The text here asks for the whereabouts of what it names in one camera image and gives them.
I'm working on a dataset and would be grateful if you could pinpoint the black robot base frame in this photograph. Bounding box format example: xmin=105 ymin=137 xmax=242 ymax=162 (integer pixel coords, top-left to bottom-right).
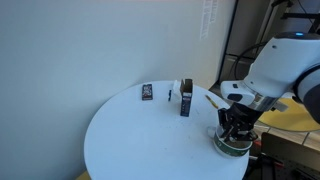
xmin=246 ymin=132 xmax=320 ymax=180

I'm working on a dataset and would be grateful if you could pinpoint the white crumpled napkin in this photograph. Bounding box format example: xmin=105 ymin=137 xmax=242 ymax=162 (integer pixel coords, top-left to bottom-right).
xmin=171 ymin=79 xmax=183 ymax=98

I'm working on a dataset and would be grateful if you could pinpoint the open blue cardboard box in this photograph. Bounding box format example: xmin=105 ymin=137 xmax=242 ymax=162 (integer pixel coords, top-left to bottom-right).
xmin=179 ymin=78 xmax=194 ymax=118

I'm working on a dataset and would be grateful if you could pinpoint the yellow round table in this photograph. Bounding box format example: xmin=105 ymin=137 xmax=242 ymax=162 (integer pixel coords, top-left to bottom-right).
xmin=258 ymin=98 xmax=320 ymax=133

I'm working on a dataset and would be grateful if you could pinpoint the black candy bar packet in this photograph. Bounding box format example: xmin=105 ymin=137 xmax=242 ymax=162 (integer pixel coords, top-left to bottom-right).
xmin=141 ymin=83 xmax=154 ymax=101

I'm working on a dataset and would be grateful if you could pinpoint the round white table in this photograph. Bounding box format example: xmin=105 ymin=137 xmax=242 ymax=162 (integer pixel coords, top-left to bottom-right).
xmin=83 ymin=80 xmax=250 ymax=180

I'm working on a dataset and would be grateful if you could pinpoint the green rimmed mug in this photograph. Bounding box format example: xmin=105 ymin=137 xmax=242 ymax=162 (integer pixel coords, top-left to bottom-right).
xmin=207 ymin=124 xmax=253 ymax=158

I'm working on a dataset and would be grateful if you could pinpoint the yellow pencil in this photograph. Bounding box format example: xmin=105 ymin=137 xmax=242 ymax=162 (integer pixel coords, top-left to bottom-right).
xmin=204 ymin=94 xmax=219 ymax=110

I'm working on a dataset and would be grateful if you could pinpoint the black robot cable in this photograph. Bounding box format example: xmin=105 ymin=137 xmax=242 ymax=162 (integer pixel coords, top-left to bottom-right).
xmin=233 ymin=41 xmax=268 ymax=81

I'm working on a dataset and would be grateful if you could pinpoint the printed paper on wall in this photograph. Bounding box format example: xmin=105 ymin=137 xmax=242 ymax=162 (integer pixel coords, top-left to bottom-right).
xmin=199 ymin=0 xmax=219 ymax=42

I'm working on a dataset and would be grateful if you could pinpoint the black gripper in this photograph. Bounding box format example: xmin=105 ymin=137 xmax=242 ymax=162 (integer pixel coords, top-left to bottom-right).
xmin=217 ymin=102 xmax=263 ymax=143

